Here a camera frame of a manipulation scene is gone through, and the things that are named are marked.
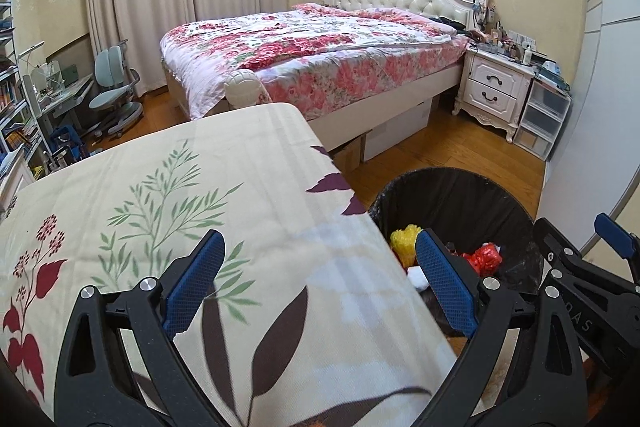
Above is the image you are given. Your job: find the red plastic bag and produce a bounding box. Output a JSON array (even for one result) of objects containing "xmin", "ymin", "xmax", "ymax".
[{"xmin": 462, "ymin": 243, "xmax": 502, "ymax": 277}]

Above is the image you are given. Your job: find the floral patterned table cloth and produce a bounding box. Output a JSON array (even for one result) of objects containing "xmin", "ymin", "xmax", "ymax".
[{"xmin": 1, "ymin": 104, "xmax": 456, "ymax": 426}]

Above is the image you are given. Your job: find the white bookshelf with books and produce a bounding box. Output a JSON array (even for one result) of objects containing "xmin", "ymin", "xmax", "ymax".
[{"xmin": 1, "ymin": 0, "xmax": 49, "ymax": 180}]

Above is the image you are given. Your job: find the clear plastic drawer unit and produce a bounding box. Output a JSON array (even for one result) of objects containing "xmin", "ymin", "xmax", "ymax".
[{"xmin": 513, "ymin": 78, "xmax": 572, "ymax": 161}]

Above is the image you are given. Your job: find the yellow foam fruit net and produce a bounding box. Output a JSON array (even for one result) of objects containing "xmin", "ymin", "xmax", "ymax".
[{"xmin": 390, "ymin": 225, "xmax": 422, "ymax": 271}]

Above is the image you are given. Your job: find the white bed with headboard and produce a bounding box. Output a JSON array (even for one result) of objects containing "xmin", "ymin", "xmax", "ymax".
[{"xmin": 160, "ymin": 0, "xmax": 488, "ymax": 148}]

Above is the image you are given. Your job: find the study desk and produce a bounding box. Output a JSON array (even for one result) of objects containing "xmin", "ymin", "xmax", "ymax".
[{"xmin": 23, "ymin": 74, "xmax": 94, "ymax": 136}]

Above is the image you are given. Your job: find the black round trash bin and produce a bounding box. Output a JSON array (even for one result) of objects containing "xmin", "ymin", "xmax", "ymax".
[{"xmin": 368, "ymin": 166, "xmax": 547, "ymax": 338}]

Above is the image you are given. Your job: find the pink floral quilt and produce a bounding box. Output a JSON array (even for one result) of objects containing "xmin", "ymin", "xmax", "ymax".
[{"xmin": 160, "ymin": 3, "xmax": 469, "ymax": 120}]

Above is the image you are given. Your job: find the white under-bed storage box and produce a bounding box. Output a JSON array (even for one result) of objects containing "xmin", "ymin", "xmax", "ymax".
[{"xmin": 362, "ymin": 100, "xmax": 432, "ymax": 161}]

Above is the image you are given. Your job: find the white two-drawer nightstand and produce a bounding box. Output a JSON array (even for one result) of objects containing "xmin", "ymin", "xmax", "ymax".
[{"xmin": 451, "ymin": 46, "xmax": 534, "ymax": 143}]

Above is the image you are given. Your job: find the light blue desk chair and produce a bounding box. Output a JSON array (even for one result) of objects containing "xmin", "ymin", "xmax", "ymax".
[{"xmin": 89, "ymin": 39, "xmax": 143, "ymax": 141}]

